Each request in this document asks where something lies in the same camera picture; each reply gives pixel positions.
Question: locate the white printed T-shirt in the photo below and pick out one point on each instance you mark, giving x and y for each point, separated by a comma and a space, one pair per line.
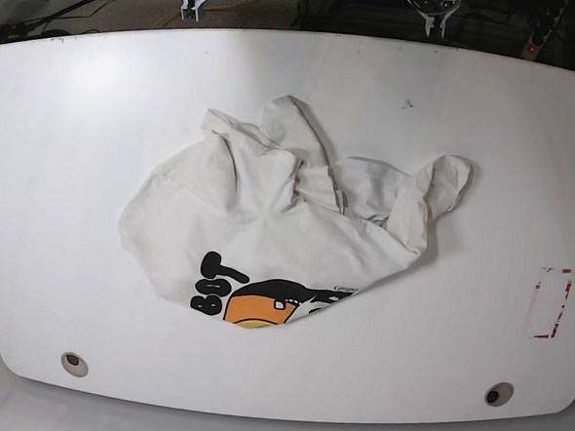
254, 226

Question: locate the black power strip red light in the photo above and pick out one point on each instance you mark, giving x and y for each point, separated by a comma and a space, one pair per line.
542, 28

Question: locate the right table cable grommet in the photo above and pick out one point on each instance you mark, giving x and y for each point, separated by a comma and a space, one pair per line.
499, 394

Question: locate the left table cable grommet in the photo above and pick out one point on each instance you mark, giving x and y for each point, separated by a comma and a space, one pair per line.
74, 364

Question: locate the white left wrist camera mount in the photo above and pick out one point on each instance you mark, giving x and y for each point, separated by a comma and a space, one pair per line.
435, 13

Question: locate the table cable grommet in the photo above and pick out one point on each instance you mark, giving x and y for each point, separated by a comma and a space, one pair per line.
499, 394
74, 364

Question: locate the red tape rectangle marking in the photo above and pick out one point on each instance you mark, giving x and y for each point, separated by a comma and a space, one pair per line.
549, 302

